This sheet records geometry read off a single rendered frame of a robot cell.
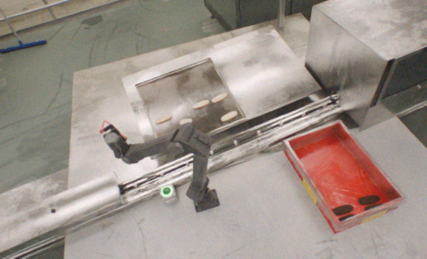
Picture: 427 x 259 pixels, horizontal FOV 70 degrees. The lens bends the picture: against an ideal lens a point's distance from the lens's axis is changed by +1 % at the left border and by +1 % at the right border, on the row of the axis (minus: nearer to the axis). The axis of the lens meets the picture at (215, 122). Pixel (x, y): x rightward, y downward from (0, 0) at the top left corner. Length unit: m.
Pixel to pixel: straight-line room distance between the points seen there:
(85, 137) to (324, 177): 1.36
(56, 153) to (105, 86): 1.15
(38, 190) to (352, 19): 1.82
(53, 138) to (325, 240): 2.66
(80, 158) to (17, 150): 1.64
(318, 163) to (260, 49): 0.83
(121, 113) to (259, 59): 0.93
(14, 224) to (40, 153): 1.63
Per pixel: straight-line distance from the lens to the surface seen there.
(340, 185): 1.58
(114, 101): 2.10
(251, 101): 1.76
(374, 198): 1.58
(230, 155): 1.58
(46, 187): 1.90
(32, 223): 1.69
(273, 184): 1.54
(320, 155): 1.65
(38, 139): 3.44
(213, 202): 1.48
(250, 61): 1.94
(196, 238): 1.46
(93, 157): 1.86
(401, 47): 1.55
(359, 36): 1.57
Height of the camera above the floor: 2.18
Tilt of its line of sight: 50 degrees down
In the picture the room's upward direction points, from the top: 10 degrees counter-clockwise
